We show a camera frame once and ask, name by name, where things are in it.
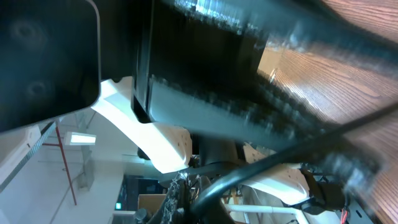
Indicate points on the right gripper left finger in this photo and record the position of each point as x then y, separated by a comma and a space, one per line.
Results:
176, 203

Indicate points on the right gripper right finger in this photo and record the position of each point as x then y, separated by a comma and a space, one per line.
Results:
216, 213

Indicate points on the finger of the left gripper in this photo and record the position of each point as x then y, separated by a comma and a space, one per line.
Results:
277, 122

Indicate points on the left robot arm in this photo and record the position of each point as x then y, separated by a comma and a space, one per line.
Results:
193, 64

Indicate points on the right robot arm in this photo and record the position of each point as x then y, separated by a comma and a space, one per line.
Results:
318, 188

